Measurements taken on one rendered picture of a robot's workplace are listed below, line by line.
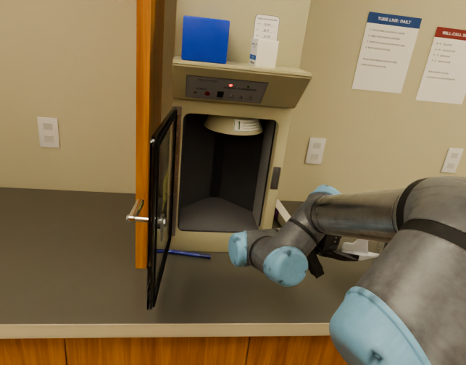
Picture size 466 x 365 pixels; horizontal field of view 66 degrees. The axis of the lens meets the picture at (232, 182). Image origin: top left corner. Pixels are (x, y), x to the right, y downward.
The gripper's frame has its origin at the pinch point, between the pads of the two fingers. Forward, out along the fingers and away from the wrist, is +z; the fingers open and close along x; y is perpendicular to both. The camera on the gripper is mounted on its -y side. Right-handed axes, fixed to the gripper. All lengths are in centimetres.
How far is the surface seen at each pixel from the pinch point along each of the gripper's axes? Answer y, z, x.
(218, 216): -10.6, -24.3, 36.9
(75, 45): 35, -65, 83
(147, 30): 44, -50, 25
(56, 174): -14, -75, 85
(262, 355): -31.7, -23.2, -1.3
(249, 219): -10.6, -14.9, 32.7
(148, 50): 40, -50, 25
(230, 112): 25.9, -27.6, 28.1
